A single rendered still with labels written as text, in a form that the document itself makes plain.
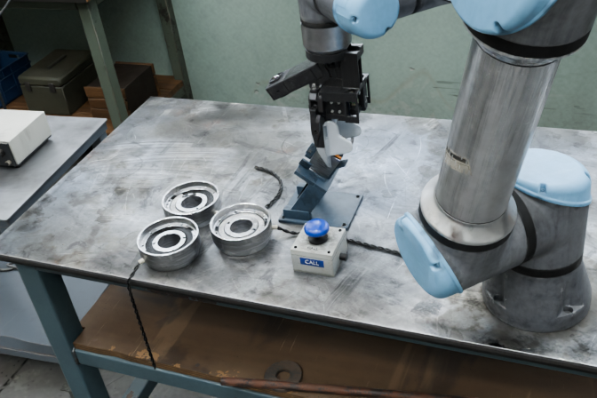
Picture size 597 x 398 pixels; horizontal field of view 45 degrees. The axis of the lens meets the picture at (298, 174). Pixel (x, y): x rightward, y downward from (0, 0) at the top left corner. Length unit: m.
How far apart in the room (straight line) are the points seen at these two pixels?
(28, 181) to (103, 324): 0.46
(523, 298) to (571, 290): 0.07
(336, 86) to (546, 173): 0.36
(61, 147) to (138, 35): 1.39
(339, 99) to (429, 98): 1.75
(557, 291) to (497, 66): 0.44
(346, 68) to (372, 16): 0.17
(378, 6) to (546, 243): 0.37
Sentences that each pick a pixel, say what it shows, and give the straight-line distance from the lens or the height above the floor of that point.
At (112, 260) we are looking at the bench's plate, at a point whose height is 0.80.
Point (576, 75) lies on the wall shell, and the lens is 2.74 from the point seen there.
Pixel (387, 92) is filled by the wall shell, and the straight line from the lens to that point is 2.89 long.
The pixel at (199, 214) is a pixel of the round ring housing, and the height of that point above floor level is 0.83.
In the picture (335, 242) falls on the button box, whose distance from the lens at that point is 1.15.
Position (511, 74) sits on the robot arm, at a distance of 0.70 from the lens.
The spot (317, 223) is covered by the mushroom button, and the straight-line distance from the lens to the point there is 1.15.
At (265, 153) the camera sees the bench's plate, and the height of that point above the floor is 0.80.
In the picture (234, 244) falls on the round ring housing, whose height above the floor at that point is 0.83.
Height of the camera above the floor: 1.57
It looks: 33 degrees down
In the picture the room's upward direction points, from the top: 8 degrees counter-clockwise
